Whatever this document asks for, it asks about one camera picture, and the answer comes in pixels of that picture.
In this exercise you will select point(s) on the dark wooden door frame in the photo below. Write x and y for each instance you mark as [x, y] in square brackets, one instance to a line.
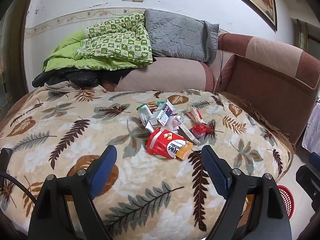
[15, 55]

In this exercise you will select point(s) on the red plastic basket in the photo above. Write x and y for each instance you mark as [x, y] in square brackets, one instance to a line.
[286, 200]

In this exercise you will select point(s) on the white plastic wrapper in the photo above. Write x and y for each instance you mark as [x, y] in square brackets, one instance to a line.
[177, 122]

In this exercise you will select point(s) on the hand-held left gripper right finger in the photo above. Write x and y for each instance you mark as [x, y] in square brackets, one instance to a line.
[216, 173]

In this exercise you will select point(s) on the brown pink fabric sofa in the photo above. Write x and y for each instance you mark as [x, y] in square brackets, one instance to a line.
[262, 85]

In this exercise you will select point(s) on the table with white cloth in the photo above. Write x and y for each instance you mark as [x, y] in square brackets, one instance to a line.
[312, 130]

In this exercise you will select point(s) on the red foil wrapper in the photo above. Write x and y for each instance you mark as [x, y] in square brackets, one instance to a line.
[200, 129]

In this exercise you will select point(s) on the leaf print blanket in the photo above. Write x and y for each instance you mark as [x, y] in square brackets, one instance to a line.
[75, 140]

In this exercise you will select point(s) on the black jacket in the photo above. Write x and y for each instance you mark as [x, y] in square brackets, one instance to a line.
[77, 77]

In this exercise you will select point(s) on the teal tissue packet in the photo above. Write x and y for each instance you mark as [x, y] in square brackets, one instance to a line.
[160, 102]

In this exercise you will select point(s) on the flat white box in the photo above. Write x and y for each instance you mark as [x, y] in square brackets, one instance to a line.
[188, 135]

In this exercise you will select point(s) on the brown quilted sofa cover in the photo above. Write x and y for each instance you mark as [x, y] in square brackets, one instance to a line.
[265, 121]

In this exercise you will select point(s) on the white carton box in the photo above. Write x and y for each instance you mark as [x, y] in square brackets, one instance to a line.
[160, 116]

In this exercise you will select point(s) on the grey quilted pillow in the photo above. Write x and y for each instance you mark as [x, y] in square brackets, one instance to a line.
[175, 32]

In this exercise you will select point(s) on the green checkered quilt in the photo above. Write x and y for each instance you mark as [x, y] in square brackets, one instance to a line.
[117, 42]

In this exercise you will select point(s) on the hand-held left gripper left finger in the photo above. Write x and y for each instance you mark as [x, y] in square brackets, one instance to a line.
[103, 171]

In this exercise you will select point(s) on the red white paper cup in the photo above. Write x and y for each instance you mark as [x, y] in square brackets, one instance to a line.
[162, 142]

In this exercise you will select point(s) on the red white wet wipe packet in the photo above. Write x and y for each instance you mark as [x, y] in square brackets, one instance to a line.
[196, 115]

